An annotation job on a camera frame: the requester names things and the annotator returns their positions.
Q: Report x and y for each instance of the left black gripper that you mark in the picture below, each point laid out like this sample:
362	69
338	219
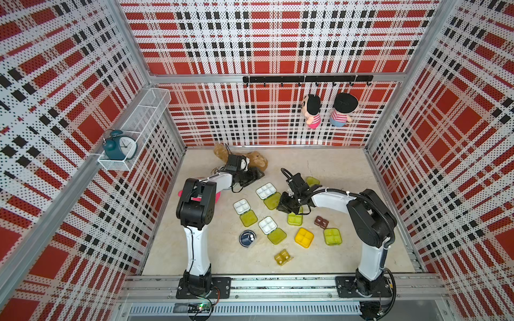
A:
253	178

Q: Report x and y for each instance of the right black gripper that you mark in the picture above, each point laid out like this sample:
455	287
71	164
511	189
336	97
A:
283	206

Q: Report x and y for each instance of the green pillbox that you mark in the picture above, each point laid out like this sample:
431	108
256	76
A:
311	181
269	195
294	219
332	237
270	228
245	212

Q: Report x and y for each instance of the yellow pillbox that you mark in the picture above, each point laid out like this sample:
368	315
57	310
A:
304	238

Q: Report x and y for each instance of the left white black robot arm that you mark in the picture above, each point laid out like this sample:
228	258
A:
196	209

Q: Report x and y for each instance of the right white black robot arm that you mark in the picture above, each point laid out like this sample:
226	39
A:
372	220

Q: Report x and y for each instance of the brown plush bear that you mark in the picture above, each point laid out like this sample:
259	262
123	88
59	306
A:
257	160

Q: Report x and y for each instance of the small brown pill case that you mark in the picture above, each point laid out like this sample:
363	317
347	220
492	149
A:
321	222

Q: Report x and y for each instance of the pink white plush toy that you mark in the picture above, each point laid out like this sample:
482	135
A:
217	196

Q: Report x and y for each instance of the round dark blue tin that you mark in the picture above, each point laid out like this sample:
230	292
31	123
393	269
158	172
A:
247	238

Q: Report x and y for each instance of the doll with pink striped shirt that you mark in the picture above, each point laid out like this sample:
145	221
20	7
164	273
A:
311	106

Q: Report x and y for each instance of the doll with black hat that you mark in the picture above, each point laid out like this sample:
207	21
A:
343	106

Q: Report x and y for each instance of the teal alarm clock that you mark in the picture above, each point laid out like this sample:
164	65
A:
119	146

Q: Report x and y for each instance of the green circuit board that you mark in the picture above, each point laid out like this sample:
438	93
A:
192	308

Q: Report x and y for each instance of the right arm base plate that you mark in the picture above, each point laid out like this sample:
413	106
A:
345	287

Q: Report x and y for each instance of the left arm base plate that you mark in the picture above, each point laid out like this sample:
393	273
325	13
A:
212	288

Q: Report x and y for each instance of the white wire shelf basket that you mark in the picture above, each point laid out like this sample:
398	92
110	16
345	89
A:
140	124

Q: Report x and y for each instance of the black hook rail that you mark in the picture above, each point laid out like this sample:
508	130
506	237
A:
307	79

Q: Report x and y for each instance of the aluminium rail front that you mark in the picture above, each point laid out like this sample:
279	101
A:
276	287

